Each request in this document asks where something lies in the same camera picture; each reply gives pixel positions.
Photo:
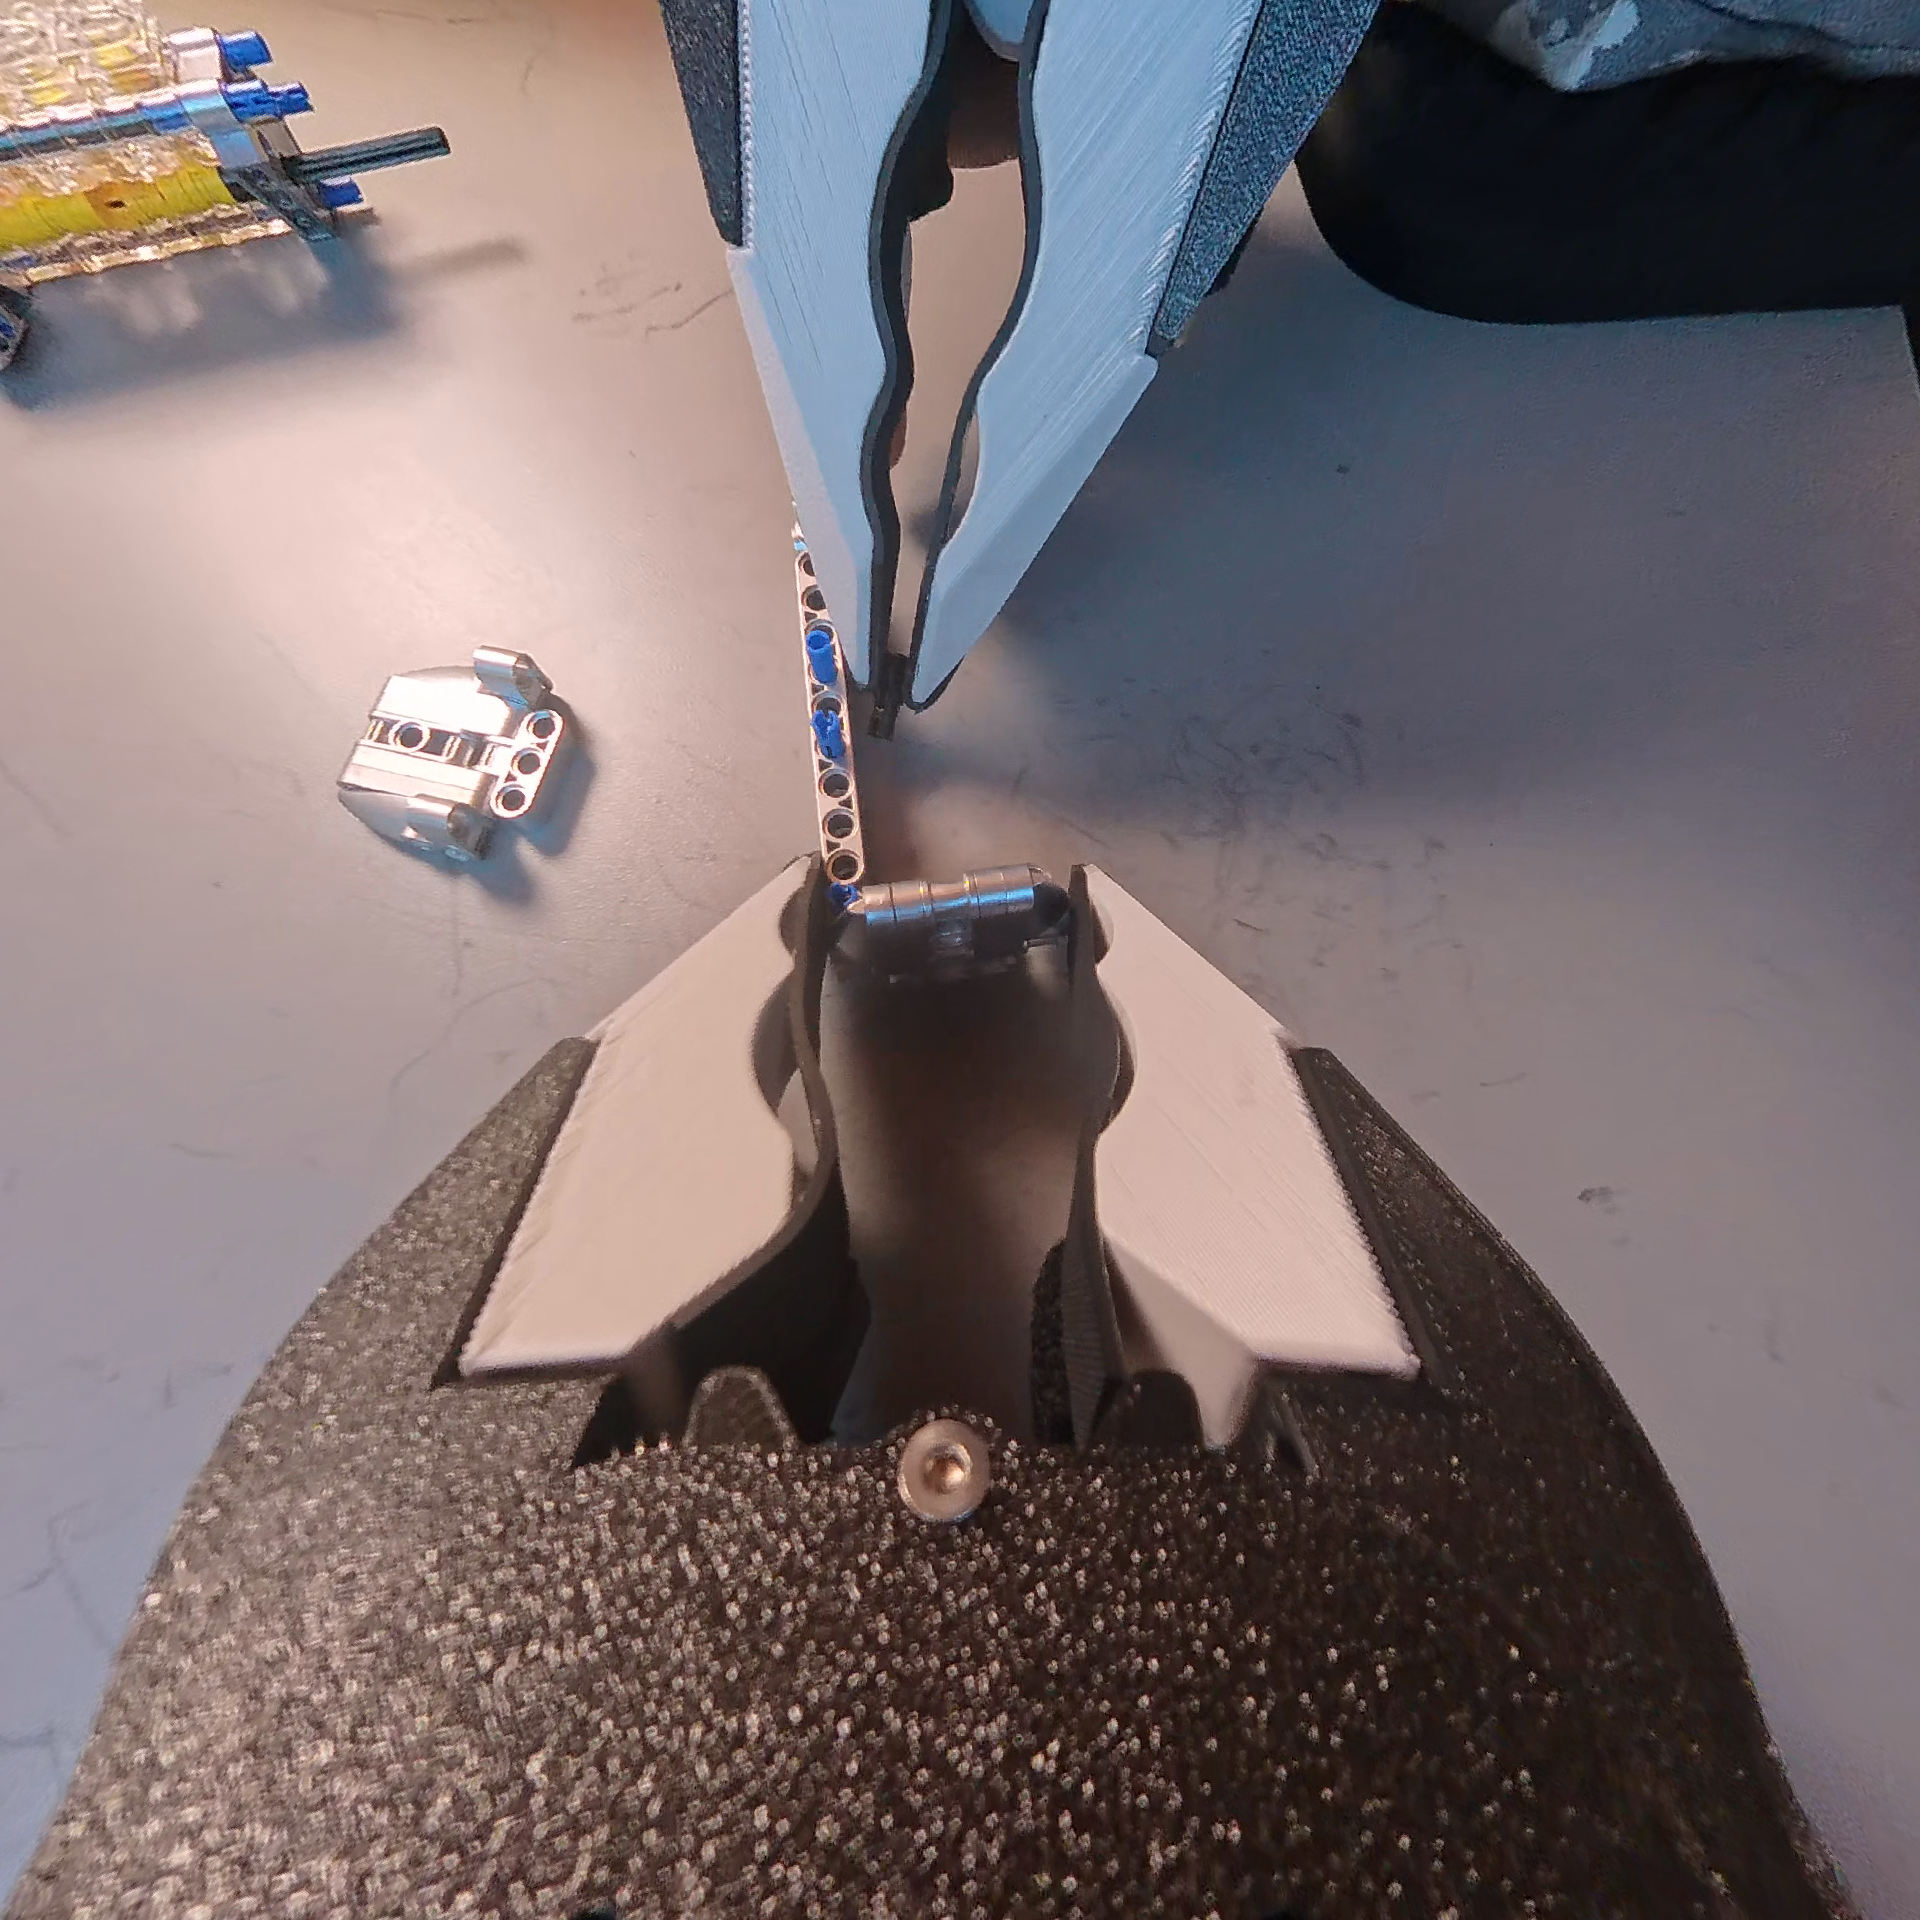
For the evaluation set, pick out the long grey beam with pins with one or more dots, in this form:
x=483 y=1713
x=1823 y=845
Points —
x=834 y=780

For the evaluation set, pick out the transparent brick assembly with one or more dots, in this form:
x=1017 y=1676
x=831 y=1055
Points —
x=137 y=166

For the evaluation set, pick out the person's black clothing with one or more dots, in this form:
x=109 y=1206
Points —
x=1577 y=196

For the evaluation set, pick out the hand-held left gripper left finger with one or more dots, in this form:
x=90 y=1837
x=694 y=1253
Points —
x=662 y=1184

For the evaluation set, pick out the person's camouflage hoodie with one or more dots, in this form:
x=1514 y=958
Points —
x=1725 y=31

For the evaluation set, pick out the small black pin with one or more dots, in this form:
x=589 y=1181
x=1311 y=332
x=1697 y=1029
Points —
x=887 y=698

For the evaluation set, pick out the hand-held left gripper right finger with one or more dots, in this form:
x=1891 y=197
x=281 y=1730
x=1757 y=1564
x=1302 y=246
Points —
x=1244 y=1200

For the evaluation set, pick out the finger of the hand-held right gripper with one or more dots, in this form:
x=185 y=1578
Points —
x=810 y=224
x=1110 y=224

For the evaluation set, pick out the silver engine block piece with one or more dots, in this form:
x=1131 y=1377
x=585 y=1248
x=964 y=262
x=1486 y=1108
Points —
x=961 y=901
x=452 y=751

